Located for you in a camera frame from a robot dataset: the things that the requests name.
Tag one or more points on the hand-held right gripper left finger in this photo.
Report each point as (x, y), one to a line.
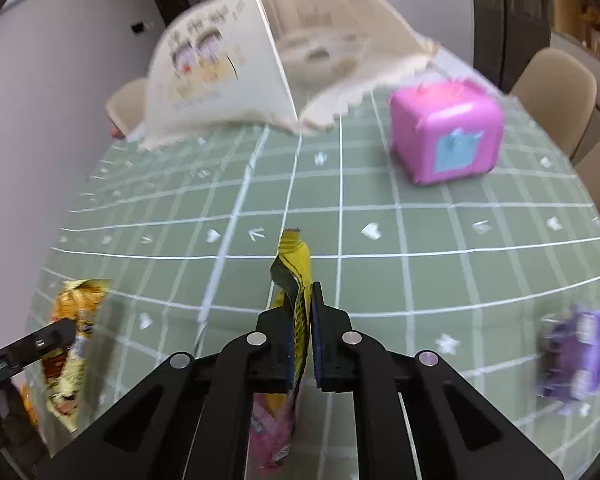
(272, 360)

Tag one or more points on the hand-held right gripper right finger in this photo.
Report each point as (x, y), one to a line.
(317, 340)

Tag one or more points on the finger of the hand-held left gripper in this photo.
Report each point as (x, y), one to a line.
(40, 345)

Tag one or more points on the gold snack packet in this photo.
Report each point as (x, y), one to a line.
(80, 310)

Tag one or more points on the pink and yellow snack packet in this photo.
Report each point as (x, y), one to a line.
(295, 270)

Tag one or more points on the green checked tablecloth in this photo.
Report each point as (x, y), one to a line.
(405, 240)

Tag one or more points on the pink cloth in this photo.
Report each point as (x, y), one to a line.
(116, 133)

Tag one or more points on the pink toy box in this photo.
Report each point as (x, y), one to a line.
(430, 130)

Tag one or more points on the purple toy stroller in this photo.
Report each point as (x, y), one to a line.
(585, 350)

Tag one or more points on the beige mesh food cover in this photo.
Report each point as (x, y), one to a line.
(205, 85)

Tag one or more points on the white ceramic bowl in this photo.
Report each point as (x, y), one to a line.
(320, 55)

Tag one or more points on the grey tall cabinet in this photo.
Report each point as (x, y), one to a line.
(510, 20)

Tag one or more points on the wall switch panel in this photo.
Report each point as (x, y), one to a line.
(138, 27)

